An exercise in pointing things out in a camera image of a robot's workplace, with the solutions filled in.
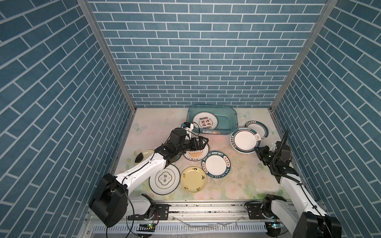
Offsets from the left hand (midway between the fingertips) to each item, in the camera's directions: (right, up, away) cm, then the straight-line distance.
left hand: (206, 142), depth 78 cm
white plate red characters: (+1, +12, +34) cm, 36 cm away
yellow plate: (-7, -22, +5) cm, 24 cm away
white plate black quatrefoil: (-23, -23, +6) cm, 33 cm away
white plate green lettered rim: (+7, -16, +14) cm, 22 cm away
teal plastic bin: (+18, +16, +37) cm, 44 cm away
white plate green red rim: (+25, -1, +13) cm, 28 cm away
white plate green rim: (+42, +7, +30) cm, 52 cm away
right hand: (+29, -4, +7) cm, 30 cm away
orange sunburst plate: (-5, -11, +15) cm, 19 cm away
